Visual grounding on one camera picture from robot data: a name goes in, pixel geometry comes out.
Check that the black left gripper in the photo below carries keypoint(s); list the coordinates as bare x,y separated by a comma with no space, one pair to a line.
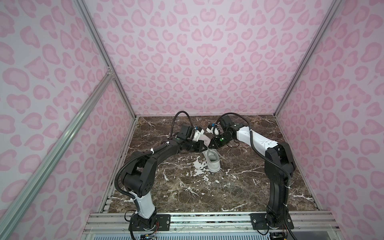
199,143

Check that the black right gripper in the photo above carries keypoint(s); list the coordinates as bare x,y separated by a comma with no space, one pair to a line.
216,143

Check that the white sneaker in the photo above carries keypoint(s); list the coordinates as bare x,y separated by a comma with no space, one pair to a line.
213,160

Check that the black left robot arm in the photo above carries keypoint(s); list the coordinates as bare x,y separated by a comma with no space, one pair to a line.
136,178

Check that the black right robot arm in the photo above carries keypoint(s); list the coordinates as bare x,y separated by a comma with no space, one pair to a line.
279,163

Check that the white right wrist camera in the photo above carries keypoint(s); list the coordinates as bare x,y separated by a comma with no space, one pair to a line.
214,129

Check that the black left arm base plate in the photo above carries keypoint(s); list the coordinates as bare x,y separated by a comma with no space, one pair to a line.
159,222

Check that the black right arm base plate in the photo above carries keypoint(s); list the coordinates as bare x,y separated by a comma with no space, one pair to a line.
264,222

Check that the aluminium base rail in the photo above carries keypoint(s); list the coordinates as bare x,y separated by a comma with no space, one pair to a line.
309,225

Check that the right corner frame post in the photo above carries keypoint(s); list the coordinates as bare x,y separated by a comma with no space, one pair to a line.
315,42

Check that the corner frame post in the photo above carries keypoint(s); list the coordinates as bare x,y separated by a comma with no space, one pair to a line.
90,25
315,42

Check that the left corner frame post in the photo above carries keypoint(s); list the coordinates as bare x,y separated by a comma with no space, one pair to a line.
90,25

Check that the aluminium diagonal frame strut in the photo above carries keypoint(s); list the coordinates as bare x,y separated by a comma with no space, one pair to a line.
29,192

